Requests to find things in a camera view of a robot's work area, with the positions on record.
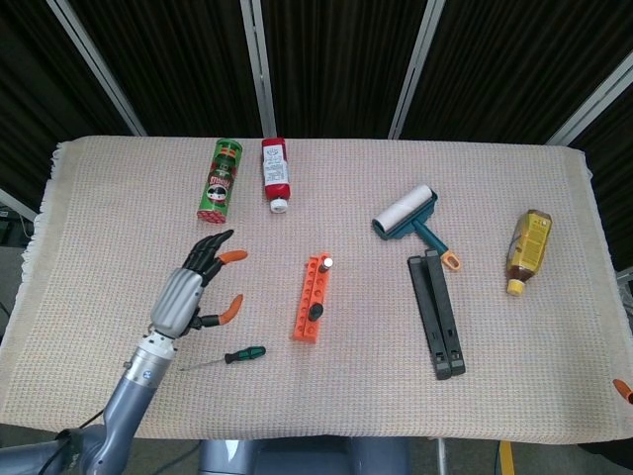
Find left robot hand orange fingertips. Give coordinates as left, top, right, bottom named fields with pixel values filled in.
left=147, top=229, right=249, bottom=341

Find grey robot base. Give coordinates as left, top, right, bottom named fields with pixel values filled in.
left=197, top=437, right=411, bottom=475

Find orange screwdriver holder block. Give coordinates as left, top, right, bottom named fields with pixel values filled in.
left=290, top=254, right=332, bottom=343

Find black folding stand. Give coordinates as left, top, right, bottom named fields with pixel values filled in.
left=407, top=248, right=467, bottom=381

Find green Pringles can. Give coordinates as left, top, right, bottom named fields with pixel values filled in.
left=196, top=138, right=244, bottom=227

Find red ketchup bottle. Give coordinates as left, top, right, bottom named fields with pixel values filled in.
left=260, top=137, right=293, bottom=215

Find yellow label tea bottle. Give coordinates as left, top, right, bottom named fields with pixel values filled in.
left=504, top=209, right=553, bottom=298

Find beige woven tablecloth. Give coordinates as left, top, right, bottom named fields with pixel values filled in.
left=0, top=136, right=622, bottom=444

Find teal lint roller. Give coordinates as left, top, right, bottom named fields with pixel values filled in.
left=371, top=183, right=462, bottom=272

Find green black handle screwdriver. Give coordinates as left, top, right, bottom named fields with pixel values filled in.
left=179, top=345, right=267, bottom=372

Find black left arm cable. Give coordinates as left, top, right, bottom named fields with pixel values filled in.
left=44, top=408, right=108, bottom=475

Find silver partition frame post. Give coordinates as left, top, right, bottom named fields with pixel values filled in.
left=240, top=0, right=277, bottom=139
left=388, top=0, right=446, bottom=140
left=546, top=63, right=633, bottom=147
left=0, top=187, right=40, bottom=224
left=46, top=0, right=148, bottom=138

